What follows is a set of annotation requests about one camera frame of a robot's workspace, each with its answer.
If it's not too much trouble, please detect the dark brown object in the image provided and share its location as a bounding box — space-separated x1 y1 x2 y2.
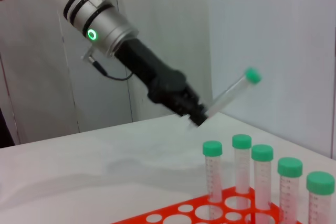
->
0 108 16 149

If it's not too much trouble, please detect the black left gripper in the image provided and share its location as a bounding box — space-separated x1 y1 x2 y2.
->
114 37 208 129

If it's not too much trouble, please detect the clear test tube green cap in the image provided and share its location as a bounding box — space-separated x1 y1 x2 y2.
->
277 157 303 224
202 140 223 221
251 144 274 224
206 67 263 119
232 134 252 209
306 171 336 224

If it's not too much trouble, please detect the black cable with metal plug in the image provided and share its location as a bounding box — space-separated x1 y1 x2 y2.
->
81 48 133 81

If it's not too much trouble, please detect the orange test tube rack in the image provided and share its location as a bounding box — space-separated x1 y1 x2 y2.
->
111 186 300 224

